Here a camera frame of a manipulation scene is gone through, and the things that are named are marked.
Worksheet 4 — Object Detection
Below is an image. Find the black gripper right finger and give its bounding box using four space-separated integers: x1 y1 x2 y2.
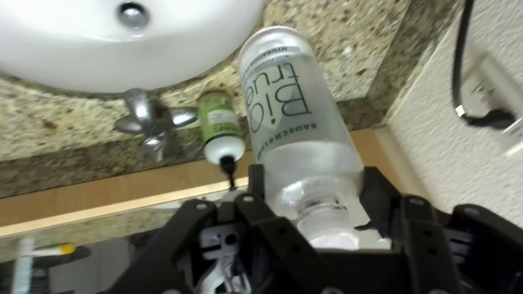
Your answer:
360 167 403 229

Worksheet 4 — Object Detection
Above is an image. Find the black power plug cord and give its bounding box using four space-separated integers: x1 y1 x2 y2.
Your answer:
450 0 517 131

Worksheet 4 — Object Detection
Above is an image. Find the white bathroom sink basin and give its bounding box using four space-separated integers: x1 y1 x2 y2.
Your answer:
0 0 267 94

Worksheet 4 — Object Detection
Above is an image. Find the white wall outlet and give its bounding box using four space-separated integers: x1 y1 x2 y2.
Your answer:
460 53 523 159

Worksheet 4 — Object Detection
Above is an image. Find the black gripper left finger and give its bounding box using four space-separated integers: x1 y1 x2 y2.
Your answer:
249 164 265 198

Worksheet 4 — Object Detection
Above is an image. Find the small green white bottle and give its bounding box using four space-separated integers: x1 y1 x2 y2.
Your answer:
198 92 246 192

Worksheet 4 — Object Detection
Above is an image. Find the chrome faucet handle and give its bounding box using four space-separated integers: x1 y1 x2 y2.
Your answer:
113 89 198 162

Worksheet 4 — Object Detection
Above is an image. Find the toothbrush with yellow tip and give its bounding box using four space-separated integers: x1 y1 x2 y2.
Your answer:
10 236 92 294

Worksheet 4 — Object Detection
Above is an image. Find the clear BioTrue solution bottle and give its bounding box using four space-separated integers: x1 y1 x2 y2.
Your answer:
239 27 363 250

